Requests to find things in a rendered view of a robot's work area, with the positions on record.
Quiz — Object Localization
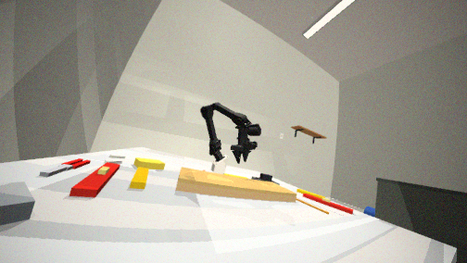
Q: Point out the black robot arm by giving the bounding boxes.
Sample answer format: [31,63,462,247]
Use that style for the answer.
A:
[200,102,261,162]

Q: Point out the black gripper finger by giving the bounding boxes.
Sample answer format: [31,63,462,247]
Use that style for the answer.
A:
[242,151,251,162]
[232,151,244,164]

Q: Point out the red flat bar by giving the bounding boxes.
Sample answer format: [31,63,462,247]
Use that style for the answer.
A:
[69,162,120,197]
[303,194,353,215]

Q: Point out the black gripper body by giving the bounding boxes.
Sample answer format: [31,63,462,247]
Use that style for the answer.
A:
[231,135,251,151]

